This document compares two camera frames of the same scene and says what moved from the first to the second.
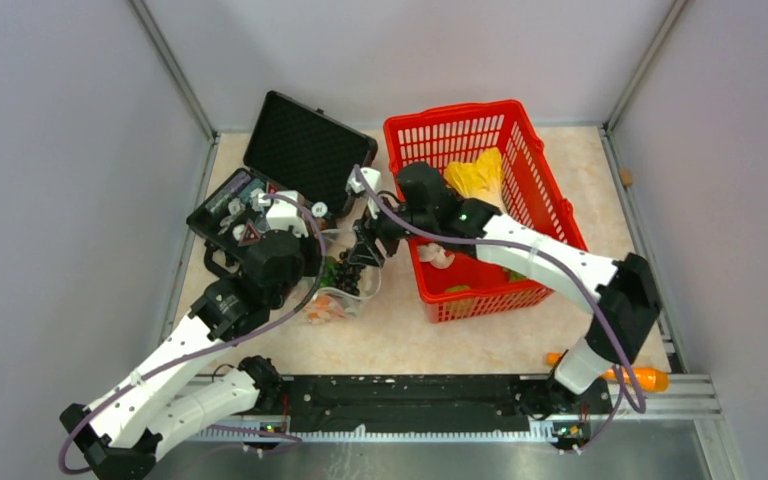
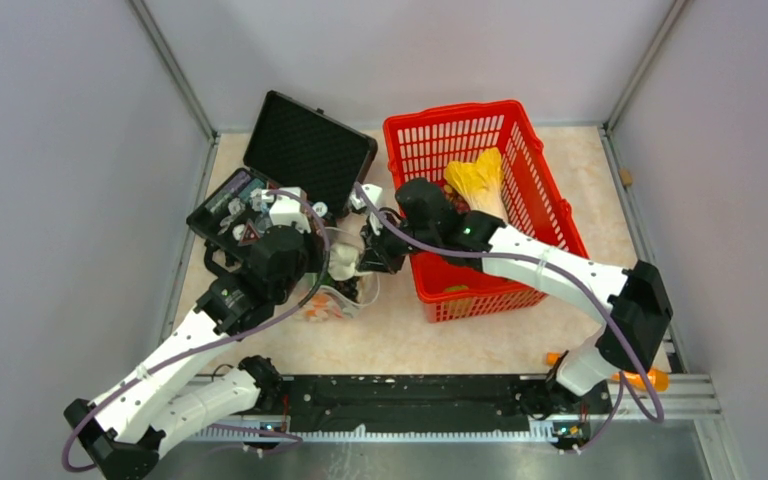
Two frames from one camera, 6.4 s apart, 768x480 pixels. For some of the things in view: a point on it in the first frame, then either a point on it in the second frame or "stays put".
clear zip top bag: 345,286 stays put
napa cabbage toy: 480,179 stays put
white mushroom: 435,255 → 342,261
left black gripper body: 308,265 stays put
